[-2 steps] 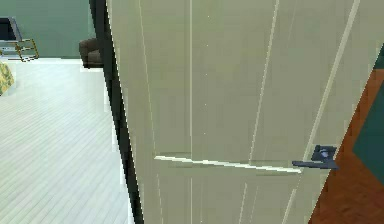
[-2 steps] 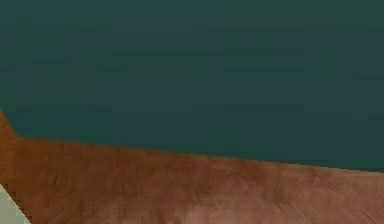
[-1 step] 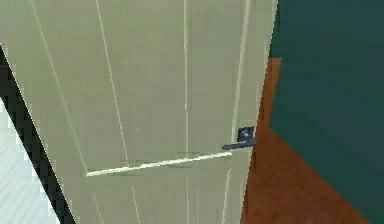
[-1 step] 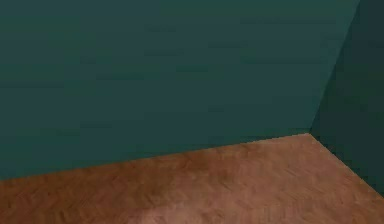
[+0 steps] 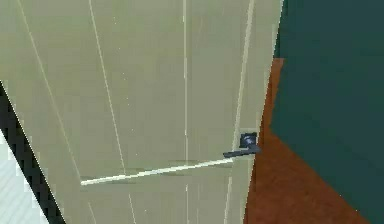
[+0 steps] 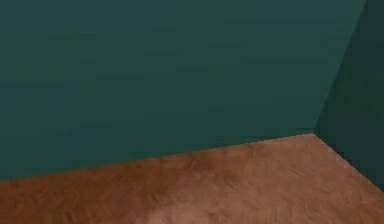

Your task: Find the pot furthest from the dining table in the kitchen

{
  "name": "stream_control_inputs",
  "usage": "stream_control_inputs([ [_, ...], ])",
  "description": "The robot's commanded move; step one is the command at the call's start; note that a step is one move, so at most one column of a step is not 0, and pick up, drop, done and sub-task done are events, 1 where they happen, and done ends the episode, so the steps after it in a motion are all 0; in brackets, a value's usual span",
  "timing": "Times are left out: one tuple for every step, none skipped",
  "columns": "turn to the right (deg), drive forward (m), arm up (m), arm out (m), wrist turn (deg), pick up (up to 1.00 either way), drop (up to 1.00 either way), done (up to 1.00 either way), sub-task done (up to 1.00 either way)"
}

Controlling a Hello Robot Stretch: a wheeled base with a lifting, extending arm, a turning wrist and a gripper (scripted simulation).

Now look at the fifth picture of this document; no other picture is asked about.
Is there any beige panelled room door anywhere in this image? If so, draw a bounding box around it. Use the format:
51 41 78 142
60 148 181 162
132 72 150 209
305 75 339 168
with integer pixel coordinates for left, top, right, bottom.
0 0 285 224

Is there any dark lever door handle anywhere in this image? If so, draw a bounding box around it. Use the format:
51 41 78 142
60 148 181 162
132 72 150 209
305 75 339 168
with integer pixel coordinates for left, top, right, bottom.
222 132 262 159

